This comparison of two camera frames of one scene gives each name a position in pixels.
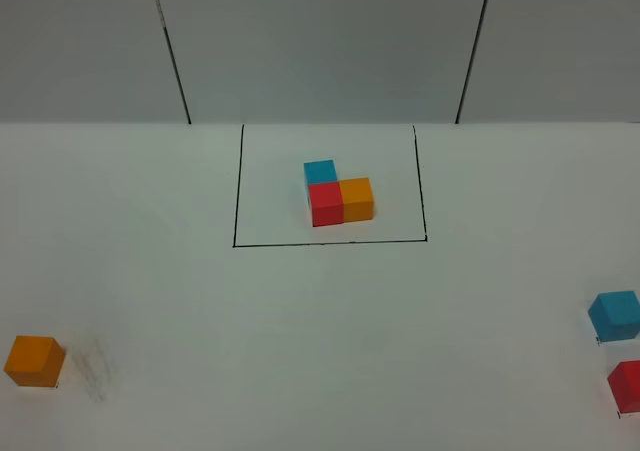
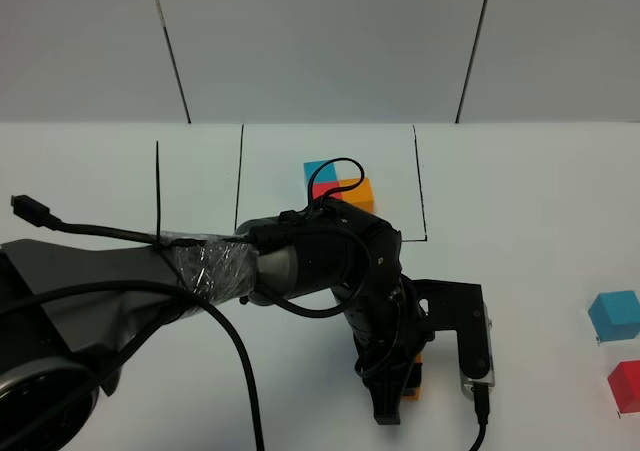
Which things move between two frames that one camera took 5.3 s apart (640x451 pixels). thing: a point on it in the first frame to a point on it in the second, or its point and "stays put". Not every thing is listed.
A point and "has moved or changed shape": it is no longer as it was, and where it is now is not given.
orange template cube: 358,200 stays put
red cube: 624,383 stays put
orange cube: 35,361 has moved or changed shape
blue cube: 615,316 stays put
